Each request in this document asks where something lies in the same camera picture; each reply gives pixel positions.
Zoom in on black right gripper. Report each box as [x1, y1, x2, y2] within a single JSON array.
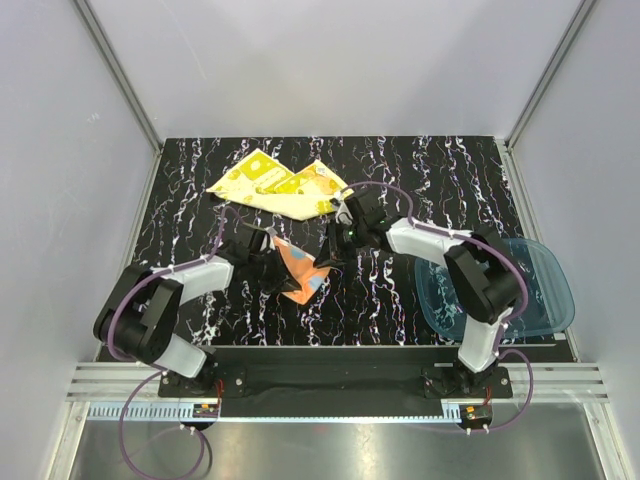
[[313, 219, 368, 270]]

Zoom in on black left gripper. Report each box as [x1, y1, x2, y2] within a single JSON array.
[[248, 246, 300, 294]]

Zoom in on orange polka dot towel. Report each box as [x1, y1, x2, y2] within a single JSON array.
[[272, 236, 330, 305]]

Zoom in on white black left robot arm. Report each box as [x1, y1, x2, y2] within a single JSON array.
[[93, 223, 301, 396]]

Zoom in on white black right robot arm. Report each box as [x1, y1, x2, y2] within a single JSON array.
[[314, 182, 528, 398]]

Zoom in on yellow patterned towel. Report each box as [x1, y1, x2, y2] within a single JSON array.
[[207, 149, 346, 221]]

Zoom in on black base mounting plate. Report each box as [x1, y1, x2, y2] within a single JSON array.
[[159, 346, 513, 400]]

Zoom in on blue translucent plastic tray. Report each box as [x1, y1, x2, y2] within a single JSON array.
[[414, 238, 575, 342]]

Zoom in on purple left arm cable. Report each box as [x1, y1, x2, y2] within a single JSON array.
[[107, 207, 251, 476]]

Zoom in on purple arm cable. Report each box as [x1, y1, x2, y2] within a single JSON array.
[[107, 207, 251, 476], [339, 182, 537, 432]]

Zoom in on grey slotted cable duct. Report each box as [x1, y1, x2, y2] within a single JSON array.
[[87, 401, 220, 422]]

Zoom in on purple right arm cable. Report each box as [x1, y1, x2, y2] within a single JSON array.
[[339, 182, 537, 432]]

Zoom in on aluminium frame rail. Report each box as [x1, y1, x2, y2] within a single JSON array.
[[493, 363, 609, 404]]

